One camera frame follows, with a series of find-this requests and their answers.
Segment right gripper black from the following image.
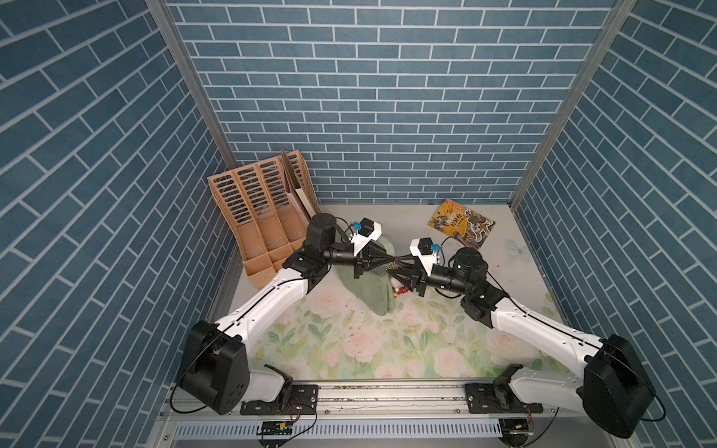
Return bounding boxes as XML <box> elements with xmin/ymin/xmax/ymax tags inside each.
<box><xmin>390</xmin><ymin>254</ymin><xmax>471</xmax><ymax>298</ymax></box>

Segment green corduroy shoulder bag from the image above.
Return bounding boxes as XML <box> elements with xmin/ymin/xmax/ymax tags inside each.
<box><xmin>333</xmin><ymin>265</ymin><xmax>396</xmax><ymax>315</ymax></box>

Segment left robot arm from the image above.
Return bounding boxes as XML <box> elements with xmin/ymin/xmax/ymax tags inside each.
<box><xmin>175</xmin><ymin>213</ymin><xmax>399</xmax><ymax>414</ymax></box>

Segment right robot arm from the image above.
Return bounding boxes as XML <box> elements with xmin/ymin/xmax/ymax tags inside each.
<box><xmin>388</xmin><ymin>248</ymin><xmax>657</xmax><ymax>439</ymax></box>

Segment floral table mat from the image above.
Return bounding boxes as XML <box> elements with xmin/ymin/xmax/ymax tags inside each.
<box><xmin>249</xmin><ymin>204</ymin><xmax>568</xmax><ymax>381</ymax></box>

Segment colourful comic booklet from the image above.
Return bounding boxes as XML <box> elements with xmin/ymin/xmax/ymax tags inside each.
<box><xmin>428</xmin><ymin>199</ymin><xmax>496</xmax><ymax>249</ymax></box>

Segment pink file folder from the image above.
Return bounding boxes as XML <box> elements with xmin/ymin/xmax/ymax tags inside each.
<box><xmin>284</xmin><ymin>166</ymin><xmax>315</xmax><ymax>221</ymax></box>

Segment peach plastic file organizer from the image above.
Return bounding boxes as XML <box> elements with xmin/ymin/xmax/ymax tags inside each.
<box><xmin>208</xmin><ymin>154</ymin><xmax>309</xmax><ymax>289</ymax></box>

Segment beige file folder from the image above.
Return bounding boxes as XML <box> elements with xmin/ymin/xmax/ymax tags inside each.
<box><xmin>280</xmin><ymin>151</ymin><xmax>320</xmax><ymax>221</ymax></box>

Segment right electronics box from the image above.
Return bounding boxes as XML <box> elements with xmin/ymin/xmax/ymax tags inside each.
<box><xmin>499</xmin><ymin>418</ymin><xmax>533</xmax><ymax>447</ymax></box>

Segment green circuit board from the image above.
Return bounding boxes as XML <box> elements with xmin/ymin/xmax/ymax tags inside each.
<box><xmin>258</xmin><ymin>421</ymin><xmax>293</xmax><ymax>439</ymax></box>

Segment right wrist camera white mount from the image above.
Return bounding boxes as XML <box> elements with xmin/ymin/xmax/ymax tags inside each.
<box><xmin>409</xmin><ymin>237</ymin><xmax>440</xmax><ymax>276</ymax></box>

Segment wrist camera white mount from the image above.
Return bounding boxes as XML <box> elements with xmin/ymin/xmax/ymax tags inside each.
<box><xmin>409</xmin><ymin>237</ymin><xmax>440</xmax><ymax>276</ymax></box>
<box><xmin>350</xmin><ymin>218</ymin><xmax>382</xmax><ymax>256</ymax></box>

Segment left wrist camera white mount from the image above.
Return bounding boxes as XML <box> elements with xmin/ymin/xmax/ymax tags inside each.
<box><xmin>350</xmin><ymin>218</ymin><xmax>382</xmax><ymax>256</ymax></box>

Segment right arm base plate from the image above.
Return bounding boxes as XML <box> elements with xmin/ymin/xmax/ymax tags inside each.
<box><xmin>464</xmin><ymin>383</ymin><xmax>543</xmax><ymax>414</ymax></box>

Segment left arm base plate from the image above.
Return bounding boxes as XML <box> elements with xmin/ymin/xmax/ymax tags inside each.
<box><xmin>240</xmin><ymin>384</ymin><xmax>319</xmax><ymax>416</ymax></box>

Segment aluminium mounting rail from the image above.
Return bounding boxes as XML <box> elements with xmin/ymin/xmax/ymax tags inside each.
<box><xmin>150</xmin><ymin>379</ymin><xmax>623</xmax><ymax>421</ymax></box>

